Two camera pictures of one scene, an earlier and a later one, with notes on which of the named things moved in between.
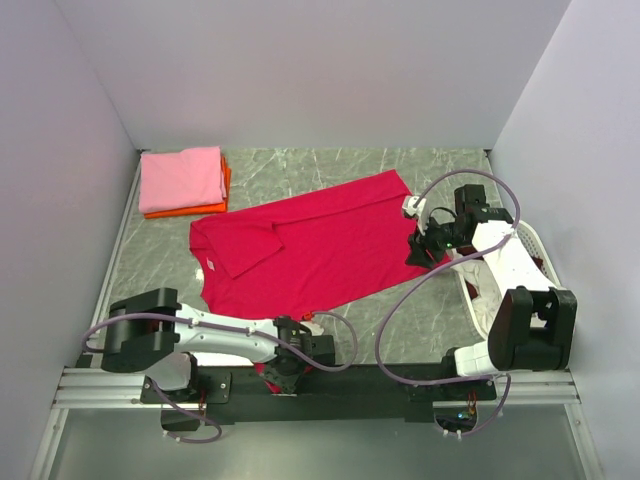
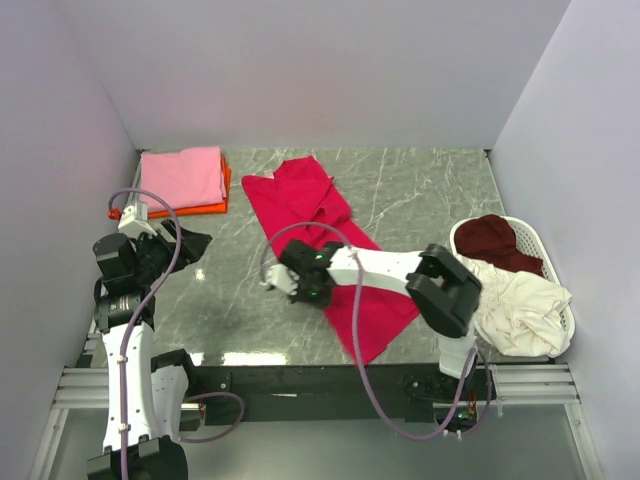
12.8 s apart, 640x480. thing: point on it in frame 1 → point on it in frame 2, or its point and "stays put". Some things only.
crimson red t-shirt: (300, 260) → (298, 193)
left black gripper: (286, 382) → (192, 246)
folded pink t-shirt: (175, 180) stays put
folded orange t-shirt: (214, 208) stays put
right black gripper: (418, 244) → (323, 301)
